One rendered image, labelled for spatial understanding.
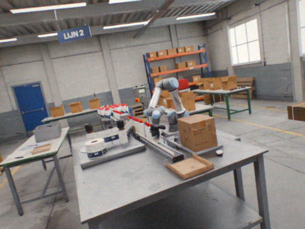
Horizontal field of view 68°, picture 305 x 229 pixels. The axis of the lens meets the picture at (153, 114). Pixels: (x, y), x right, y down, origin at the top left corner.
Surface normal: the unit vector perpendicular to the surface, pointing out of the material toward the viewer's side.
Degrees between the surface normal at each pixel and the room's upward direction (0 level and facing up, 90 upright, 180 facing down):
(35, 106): 90
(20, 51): 90
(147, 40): 90
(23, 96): 90
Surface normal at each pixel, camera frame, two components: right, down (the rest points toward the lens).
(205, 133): 0.30, 0.11
